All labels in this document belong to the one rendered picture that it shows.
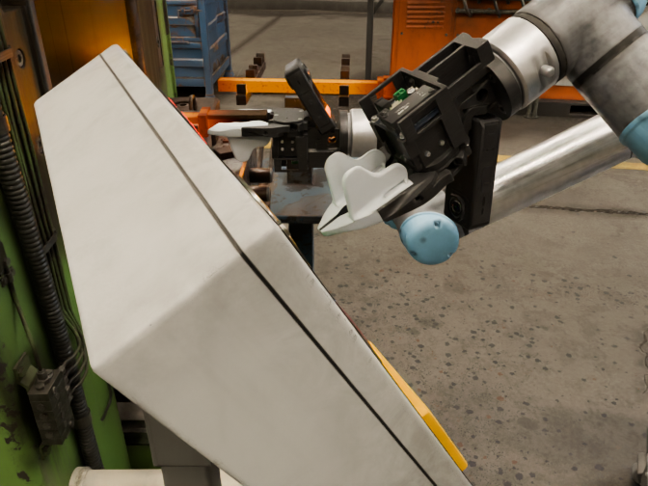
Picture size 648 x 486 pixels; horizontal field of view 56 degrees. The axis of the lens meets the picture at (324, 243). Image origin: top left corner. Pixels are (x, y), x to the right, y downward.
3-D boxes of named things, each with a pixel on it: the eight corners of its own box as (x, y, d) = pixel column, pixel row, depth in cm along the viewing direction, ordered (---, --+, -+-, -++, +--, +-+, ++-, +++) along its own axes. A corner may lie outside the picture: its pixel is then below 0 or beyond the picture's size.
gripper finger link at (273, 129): (243, 140, 90) (302, 135, 92) (242, 130, 89) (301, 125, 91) (239, 130, 94) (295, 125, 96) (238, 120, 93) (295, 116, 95)
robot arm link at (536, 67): (512, 76, 62) (572, 96, 56) (477, 103, 62) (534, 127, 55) (491, 11, 58) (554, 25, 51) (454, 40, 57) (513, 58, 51)
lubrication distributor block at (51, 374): (88, 424, 76) (65, 337, 69) (69, 465, 70) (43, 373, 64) (59, 424, 76) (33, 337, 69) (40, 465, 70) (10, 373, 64)
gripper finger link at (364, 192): (296, 196, 53) (379, 131, 54) (327, 241, 57) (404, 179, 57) (310, 210, 50) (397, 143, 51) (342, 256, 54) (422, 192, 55)
